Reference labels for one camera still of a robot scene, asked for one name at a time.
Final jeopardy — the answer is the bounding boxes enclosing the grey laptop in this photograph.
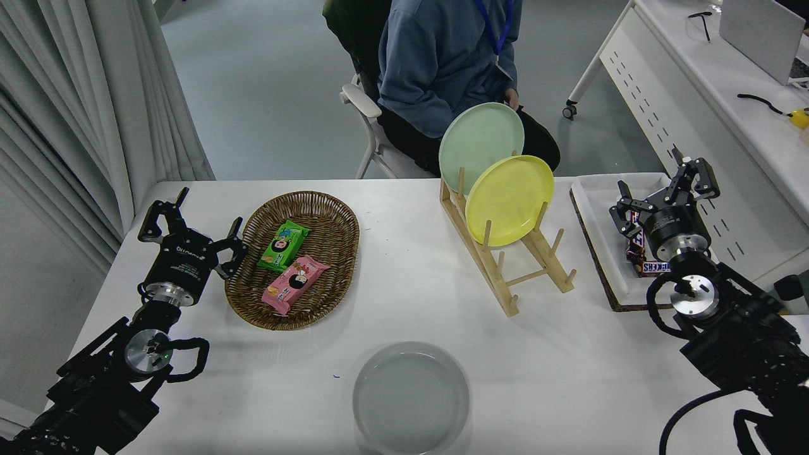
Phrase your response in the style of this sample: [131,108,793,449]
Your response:
[720,0,809,87]

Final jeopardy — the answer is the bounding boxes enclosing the white chair with dark back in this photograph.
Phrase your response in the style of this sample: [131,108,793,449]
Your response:
[322,0,443,179]

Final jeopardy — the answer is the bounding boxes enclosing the white curtain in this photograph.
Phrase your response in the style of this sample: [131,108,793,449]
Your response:
[0,0,217,276]

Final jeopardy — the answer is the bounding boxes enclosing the grey plate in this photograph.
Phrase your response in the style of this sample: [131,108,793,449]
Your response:
[352,341,470,455]

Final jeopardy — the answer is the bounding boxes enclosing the pink snack pack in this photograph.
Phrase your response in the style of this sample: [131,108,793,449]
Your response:
[262,255,331,317]

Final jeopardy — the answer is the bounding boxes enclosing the wooden plate rack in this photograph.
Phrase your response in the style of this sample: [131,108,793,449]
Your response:
[440,167,577,317]

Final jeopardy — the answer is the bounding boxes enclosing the brown oval wicker basket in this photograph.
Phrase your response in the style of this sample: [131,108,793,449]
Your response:
[225,191,360,331]

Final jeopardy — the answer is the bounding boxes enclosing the black cable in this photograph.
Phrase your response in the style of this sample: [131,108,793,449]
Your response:
[738,94,794,118]

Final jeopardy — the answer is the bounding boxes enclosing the pale green plate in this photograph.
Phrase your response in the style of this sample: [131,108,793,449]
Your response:
[439,102,525,195]

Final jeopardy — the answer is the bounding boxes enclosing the white tray with dark base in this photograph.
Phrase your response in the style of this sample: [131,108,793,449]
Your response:
[570,173,735,313]

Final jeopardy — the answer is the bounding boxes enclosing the green snack pack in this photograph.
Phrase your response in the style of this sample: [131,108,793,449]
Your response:
[258,219,311,274]

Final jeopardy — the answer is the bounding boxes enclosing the yellow plate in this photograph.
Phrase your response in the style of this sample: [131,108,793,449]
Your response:
[465,155,555,248]

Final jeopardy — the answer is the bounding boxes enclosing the person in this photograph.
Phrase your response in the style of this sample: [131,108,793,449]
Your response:
[377,0,561,178]

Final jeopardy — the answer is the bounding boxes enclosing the black glasses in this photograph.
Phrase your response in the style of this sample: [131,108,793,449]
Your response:
[689,11,714,43]

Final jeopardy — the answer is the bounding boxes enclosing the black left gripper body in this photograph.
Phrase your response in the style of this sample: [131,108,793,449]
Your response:
[143,231,219,298]

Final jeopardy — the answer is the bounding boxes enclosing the blue lanyard with badge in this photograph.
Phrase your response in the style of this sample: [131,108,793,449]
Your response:
[474,0,516,82]

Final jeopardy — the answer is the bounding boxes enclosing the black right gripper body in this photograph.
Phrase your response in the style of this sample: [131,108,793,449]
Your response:
[642,202,712,258]

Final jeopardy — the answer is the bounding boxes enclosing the white desk with perforated panel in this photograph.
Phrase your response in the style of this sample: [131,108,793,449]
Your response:
[563,0,809,298]

